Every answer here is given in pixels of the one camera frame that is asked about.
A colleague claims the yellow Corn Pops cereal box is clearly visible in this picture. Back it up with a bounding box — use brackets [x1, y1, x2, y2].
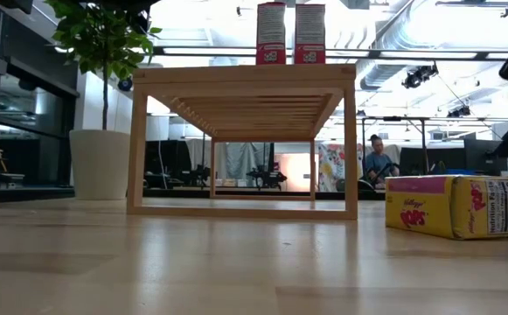
[384, 174, 508, 241]

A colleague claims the red Froot Loops cereal box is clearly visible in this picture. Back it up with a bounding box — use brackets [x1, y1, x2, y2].
[294, 3, 327, 66]
[255, 1, 288, 66]

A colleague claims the light wooden slatted shelf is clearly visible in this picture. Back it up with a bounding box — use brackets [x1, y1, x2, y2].
[126, 63, 359, 221]

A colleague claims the black computer monitor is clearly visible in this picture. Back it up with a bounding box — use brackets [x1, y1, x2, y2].
[463, 138, 506, 176]

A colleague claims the black ceiling spotlight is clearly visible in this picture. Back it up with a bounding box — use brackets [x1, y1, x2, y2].
[448, 103, 471, 118]
[401, 64, 439, 90]

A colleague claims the person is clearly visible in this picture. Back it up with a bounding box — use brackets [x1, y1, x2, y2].
[364, 133, 401, 190]

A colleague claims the floral patterned cloth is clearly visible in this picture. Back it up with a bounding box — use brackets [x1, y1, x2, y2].
[317, 143, 364, 193]

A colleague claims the orange lit panel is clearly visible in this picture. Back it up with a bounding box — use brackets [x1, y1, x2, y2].
[282, 152, 320, 193]

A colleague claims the grey hanging cloth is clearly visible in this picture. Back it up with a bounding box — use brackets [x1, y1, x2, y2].
[186, 138, 283, 180]

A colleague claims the green leafy potted tree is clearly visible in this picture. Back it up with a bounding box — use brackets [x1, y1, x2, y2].
[45, 0, 163, 131]

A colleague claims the grey tray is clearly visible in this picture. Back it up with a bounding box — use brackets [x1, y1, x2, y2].
[0, 172, 26, 185]

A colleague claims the black metal frame stand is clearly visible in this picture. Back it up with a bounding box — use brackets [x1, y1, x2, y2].
[360, 115, 428, 176]

